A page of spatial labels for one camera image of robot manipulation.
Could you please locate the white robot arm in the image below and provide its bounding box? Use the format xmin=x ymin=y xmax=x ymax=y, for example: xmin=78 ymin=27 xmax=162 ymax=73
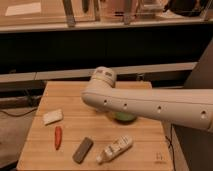
xmin=81 ymin=67 xmax=213 ymax=133

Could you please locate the grey stone block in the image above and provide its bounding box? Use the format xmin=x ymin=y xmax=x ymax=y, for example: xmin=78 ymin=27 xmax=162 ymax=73
xmin=72 ymin=137 xmax=93 ymax=164

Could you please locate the black cable beside table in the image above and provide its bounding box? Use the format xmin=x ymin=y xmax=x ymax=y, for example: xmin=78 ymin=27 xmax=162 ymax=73
xmin=165 ymin=123 xmax=177 ymax=171

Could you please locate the white plastic bottle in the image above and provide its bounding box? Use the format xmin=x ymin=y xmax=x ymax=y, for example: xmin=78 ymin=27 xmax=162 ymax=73
xmin=96 ymin=135 xmax=133 ymax=164

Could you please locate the red pepper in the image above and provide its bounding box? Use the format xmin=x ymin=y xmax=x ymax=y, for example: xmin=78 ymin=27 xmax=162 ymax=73
xmin=55 ymin=126 xmax=62 ymax=150

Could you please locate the green bowl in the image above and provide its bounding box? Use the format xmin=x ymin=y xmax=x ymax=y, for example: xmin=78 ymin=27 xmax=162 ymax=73
xmin=114 ymin=112 xmax=137 ymax=122

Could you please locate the white sponge block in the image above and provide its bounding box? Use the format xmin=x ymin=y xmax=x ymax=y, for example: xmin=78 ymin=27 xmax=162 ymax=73
xmin=43 ymin=109 xmax=63 ymax=125

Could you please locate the white paper sheet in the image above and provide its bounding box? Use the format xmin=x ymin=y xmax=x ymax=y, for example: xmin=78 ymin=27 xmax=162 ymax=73
xmin=5 ymin=2 xmax=41 ymax=16

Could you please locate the black cable on floor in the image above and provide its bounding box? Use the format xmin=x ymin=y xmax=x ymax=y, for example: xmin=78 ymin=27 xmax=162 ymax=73
xmin=0 ymin=106 xmax=39 ymax=118

